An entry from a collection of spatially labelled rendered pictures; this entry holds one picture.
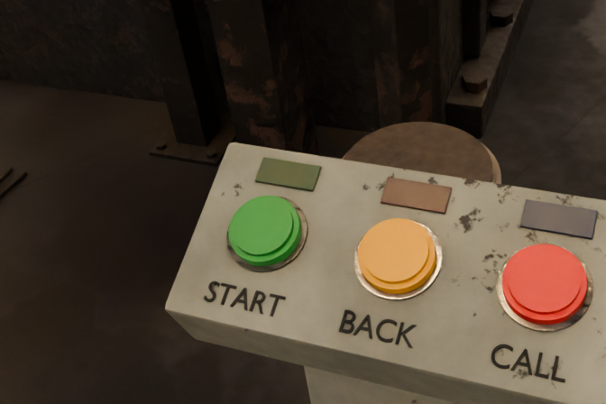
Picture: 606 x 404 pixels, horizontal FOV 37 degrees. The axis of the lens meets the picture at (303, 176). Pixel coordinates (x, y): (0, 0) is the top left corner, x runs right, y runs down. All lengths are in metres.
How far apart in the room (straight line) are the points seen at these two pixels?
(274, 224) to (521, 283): 0.13
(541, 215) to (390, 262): 0.08
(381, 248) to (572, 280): 0.10
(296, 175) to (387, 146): 0.17
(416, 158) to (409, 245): 0.20
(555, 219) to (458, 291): 0.06
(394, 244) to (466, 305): 0.05
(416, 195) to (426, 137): 0.19
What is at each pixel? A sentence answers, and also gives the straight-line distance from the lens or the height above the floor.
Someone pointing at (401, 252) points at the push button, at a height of 0.61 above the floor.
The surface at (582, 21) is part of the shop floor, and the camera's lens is 1.79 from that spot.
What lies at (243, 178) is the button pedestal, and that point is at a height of 0.61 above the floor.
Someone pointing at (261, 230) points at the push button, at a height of 0.61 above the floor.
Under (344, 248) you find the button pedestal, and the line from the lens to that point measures 0.48.
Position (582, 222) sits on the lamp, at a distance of 0.48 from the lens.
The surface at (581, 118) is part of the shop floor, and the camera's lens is 1.55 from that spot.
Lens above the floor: 0.95
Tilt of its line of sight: 41 degrees down
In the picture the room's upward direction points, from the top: 9 degrees counter-clockwise
